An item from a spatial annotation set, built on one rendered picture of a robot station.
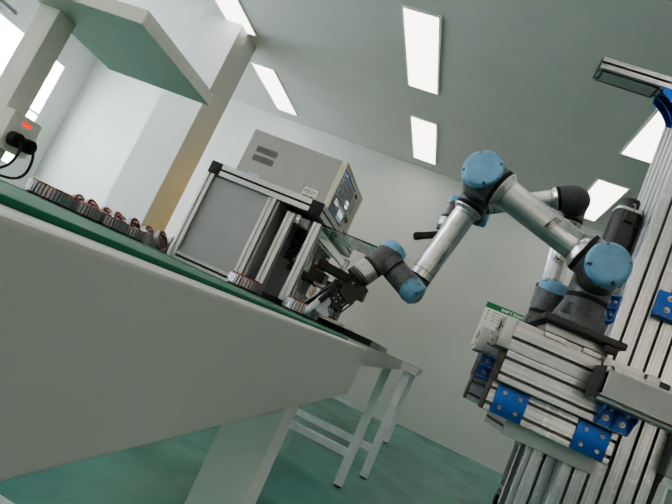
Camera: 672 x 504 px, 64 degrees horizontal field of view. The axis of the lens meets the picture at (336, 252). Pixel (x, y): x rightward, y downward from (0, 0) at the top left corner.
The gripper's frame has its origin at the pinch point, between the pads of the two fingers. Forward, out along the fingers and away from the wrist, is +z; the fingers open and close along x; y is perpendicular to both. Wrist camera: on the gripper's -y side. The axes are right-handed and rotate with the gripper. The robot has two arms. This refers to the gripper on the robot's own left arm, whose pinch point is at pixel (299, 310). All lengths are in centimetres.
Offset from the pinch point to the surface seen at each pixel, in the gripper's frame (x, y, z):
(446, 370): 500, 238, -150
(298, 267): 20.5, -9.1, -9.4
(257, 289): 2.3, -11.8, 6.3
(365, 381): 535, 195, -60
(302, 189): 38, -30, -29
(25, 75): -21, -84, 22
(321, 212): 19.6, -19.6, -26.0
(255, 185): 29, -40, -14
